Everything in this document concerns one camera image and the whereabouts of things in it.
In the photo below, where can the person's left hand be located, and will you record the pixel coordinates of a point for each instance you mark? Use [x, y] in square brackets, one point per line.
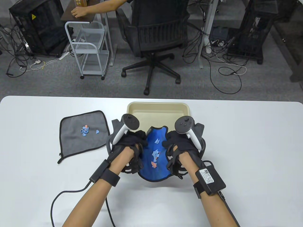
[127, 139]

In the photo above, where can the person's right hand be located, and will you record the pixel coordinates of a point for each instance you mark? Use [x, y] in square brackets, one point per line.
[180, 141]

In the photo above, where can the pile of balloon pieces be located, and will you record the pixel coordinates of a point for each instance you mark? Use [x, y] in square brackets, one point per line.
[156, 153]
[84, 130]

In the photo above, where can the blue grey hand towel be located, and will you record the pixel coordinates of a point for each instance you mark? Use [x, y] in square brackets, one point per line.
[146, 170]

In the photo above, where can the grey green hand towel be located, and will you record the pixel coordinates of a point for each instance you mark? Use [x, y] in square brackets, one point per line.
[75, 139]

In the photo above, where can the person's left forearm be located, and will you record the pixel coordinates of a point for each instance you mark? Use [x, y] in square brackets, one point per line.
[94, 201]

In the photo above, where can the person's right forearm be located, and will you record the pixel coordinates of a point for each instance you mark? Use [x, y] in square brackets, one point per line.
[213, 208]

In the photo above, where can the another person's forearm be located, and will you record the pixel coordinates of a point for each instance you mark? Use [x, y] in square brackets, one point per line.
[104, 6]

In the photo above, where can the grey white right controller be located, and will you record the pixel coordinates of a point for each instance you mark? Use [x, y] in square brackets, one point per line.
[184, 124]

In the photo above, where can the grey white controller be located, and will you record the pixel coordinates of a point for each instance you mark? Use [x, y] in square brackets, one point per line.
[184, 124]
[130, 120]

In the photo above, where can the grey white left controller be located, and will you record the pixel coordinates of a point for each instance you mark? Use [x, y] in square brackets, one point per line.
[130, 120]

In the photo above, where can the beige plastic tray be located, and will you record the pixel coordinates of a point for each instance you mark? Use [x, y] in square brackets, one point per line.
[156, 113]

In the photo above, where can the black left wrist sensor box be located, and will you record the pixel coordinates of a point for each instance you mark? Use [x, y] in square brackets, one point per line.
[99, 170]

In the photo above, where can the black wrist sensor box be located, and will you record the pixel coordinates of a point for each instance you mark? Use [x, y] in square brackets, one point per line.
[99, 170]
[209, 179]

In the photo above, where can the black right wrist sensor box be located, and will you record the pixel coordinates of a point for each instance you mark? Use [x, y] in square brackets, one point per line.
[209, 179]

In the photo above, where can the white power strip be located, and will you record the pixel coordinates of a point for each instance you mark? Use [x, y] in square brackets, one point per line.
[64, 55]

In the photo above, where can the white rolling cart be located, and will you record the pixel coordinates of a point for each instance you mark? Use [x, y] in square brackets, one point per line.
[82, 43]

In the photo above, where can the black office chair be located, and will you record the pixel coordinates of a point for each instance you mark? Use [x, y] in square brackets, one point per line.
[156, 30]

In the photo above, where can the white desk leg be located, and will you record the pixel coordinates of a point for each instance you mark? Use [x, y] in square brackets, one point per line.
[106, 28]
[206, 30]

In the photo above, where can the black box under desk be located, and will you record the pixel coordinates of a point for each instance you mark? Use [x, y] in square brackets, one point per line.
[219, 33]

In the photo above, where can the white plug adapter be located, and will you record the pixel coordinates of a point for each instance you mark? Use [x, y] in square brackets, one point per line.
[37, 62]

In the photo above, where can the brown wooden side table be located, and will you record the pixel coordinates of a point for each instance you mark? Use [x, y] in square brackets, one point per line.
[92, 16]

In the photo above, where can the black computer tower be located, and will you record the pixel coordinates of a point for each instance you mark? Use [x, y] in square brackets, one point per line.
[253, 30]

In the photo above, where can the black tower with yellow sticker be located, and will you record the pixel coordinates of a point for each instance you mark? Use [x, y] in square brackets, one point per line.
[40, 28]

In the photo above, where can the orange drink bottle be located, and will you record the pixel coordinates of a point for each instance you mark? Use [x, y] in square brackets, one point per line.
[80, 2]

